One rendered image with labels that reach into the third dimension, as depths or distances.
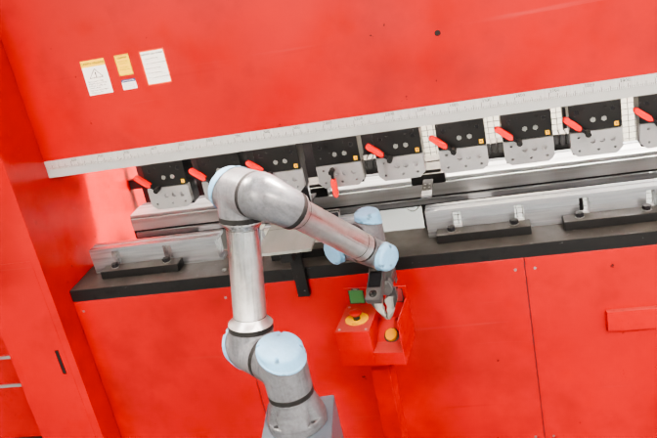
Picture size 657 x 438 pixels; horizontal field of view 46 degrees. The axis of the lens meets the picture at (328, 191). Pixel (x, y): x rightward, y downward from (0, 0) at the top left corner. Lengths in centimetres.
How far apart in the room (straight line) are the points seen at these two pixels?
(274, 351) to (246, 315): 13
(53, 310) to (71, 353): 18
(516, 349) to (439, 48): 101
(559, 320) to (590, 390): 29
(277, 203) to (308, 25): 78
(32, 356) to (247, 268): 126
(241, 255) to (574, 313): 116
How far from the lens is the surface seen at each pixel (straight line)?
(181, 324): 278
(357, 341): 233
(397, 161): 246
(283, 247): 240
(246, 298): 193
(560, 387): 274
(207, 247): 274
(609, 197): 255
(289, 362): 186
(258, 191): 177
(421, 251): 249
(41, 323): 288
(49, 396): 305
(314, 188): 277
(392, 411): 252
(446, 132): 242
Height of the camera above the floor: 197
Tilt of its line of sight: 20 degrees down
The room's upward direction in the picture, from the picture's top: 12 degrees counter-clockwise
